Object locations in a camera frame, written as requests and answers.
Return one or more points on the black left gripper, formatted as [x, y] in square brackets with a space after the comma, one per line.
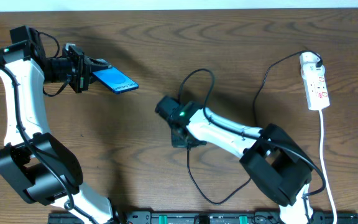
[79, 72]

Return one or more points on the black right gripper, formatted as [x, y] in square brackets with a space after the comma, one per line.
[181, 140]

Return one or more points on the blue Galaxy smartphone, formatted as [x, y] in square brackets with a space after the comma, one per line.
[115, 80]

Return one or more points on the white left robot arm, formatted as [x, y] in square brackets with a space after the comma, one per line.
[33, 162]

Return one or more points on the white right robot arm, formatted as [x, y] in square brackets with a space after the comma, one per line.
[276, 164]

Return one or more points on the white power strip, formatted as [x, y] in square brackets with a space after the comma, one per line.
[316, 93]

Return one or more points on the white USB wall charger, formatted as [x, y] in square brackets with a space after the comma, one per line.
[311, 65]

